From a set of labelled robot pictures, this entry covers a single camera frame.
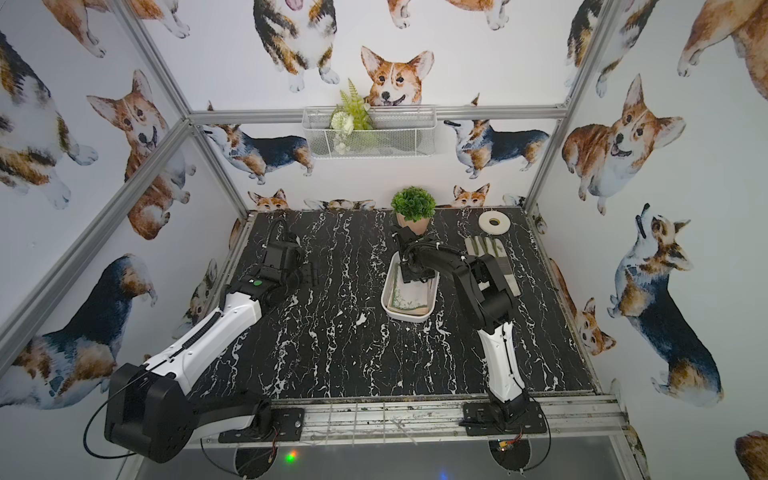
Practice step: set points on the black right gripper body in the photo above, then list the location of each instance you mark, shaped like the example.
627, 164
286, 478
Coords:
414, 274

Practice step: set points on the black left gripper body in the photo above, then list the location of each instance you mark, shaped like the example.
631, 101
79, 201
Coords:
273, 234

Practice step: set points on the white storage box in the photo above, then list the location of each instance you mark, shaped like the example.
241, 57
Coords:
392, 274

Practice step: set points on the green bordered white paper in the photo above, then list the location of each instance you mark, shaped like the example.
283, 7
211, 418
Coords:
412, 298

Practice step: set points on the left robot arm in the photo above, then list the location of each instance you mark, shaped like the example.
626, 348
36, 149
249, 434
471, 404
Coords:
150, 410

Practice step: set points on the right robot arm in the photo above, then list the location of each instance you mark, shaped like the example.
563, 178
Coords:
487, 304

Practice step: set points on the potted green plant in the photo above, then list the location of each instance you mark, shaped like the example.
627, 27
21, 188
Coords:
414, 208

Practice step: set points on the white tape roll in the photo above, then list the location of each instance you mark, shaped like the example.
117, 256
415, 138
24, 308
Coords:
494, 222

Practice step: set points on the artificial fern and flower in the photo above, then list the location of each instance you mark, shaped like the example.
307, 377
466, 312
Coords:
350, 121

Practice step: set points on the white wire wall basket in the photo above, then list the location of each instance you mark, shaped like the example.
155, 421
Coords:
397, 132

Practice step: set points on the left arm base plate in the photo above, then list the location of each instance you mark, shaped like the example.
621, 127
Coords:
281, 425

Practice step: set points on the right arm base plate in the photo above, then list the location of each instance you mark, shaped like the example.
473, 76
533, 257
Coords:
492, 419

